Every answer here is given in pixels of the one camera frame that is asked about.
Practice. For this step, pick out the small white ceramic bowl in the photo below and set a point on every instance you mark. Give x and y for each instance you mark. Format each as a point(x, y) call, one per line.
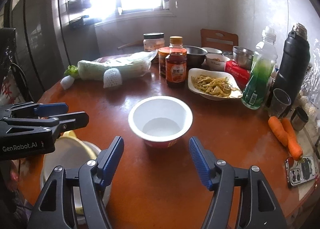
point(217, 63)

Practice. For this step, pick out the napa cabbage in plastic wrap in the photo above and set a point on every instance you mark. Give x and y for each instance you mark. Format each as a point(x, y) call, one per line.
point(117, 65)

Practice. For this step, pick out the phone in clear case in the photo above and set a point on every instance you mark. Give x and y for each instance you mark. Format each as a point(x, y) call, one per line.
point(301, 172)

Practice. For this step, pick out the wooden chair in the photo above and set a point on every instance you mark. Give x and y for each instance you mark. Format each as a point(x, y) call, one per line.
point(218, 38)

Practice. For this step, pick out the black thermos flask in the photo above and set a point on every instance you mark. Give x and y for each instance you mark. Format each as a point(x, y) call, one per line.
point(292, 64)

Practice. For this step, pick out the green celery bunch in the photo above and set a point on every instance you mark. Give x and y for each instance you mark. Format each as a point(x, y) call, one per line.
point(71, 71)

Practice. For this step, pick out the small steel bowl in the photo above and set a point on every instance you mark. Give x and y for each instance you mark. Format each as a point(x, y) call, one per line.
point(242, 56)

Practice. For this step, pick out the round metal pan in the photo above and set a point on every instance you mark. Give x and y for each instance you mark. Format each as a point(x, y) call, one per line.
point(52, 176)

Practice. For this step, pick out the green drink bottle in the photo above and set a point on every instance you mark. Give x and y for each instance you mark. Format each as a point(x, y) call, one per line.
point(260, 74)

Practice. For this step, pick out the clear jar with black lid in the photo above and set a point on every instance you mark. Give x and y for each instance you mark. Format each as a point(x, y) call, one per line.
point(153, 43)

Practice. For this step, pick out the orange carrot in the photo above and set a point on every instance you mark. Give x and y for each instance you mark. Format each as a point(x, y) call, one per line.
point(293, 144)
point(277, 130)

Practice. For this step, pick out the clear plastic bag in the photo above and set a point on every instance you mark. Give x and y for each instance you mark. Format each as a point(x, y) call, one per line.
point(312, 89)

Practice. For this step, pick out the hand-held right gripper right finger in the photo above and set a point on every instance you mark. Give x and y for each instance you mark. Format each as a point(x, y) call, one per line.
point(200, 166)

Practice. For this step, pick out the stir-fried vegetable strips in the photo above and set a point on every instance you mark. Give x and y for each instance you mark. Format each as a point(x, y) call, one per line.
point(212, 85)

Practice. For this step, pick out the white plate with wavy rim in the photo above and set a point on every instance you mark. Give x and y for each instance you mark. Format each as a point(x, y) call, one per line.
point(197, 86)

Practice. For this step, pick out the red tissue pack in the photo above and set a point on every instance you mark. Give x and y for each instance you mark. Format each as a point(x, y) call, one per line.
point(237, 71)

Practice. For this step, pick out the orange label vinegar bottle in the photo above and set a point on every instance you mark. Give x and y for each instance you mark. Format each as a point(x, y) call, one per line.
point(176, 71)

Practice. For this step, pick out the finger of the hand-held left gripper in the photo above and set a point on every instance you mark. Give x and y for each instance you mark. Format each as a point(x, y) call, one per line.
point(52, 109)
point(72, 119)

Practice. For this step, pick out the fruit in white foam net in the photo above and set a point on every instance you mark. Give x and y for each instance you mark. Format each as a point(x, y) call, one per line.
point(112, 78)
point(67, 83)

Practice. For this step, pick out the clear plastic cup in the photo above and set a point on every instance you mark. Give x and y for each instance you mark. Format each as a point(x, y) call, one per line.
point(280, 104)

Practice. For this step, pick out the small steel cup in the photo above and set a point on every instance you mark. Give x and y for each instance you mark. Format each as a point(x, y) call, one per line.
point(299, 119)

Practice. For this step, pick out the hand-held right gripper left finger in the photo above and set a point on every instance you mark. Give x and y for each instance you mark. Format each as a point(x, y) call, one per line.
point(111, 164)

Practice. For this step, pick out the red label sauce jar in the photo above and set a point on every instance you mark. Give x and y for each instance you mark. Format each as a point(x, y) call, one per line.
point(162, 61)

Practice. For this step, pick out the white bowl with red outside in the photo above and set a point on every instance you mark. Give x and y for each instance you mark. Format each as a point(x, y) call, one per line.
point(160, 121)

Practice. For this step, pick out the large steel bowl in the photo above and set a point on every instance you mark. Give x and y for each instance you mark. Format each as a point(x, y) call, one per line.
point(196, 56)

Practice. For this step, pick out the grey refrigerator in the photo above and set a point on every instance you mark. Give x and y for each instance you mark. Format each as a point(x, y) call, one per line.
point(37, 44)

